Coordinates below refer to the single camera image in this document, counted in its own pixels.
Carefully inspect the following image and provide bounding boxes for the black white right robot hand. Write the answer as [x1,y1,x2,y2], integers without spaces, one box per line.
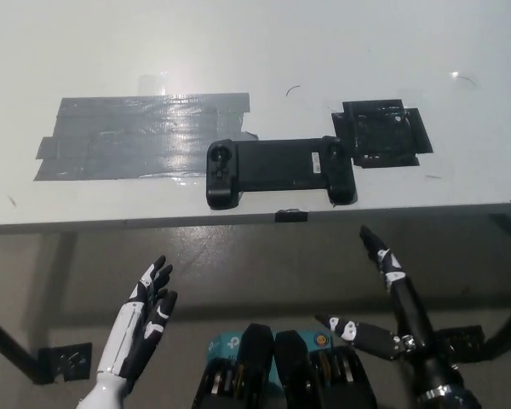
[314,224,463,400]

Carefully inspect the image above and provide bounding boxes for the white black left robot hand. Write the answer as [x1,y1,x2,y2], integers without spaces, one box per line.
[96,254,179,382]

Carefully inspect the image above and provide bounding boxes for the black teal robot body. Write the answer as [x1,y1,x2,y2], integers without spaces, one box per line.
[190,322,378,409]

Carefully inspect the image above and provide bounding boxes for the black game controller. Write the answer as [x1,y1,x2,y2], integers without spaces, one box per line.
[205,136,359,211]

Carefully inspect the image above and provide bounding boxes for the black table leg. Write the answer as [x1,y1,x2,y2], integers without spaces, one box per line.
[0,305,42,387]
[482,292,511,364]

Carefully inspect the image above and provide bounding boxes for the small black tape strip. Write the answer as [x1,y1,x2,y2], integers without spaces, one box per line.
[274,208,309,224]

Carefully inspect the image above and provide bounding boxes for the large black tape patch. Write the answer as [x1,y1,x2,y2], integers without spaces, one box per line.
[330,97,435,169]

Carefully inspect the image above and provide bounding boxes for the grey duct tape patch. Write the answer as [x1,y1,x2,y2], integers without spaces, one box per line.
[32,91,260,184]

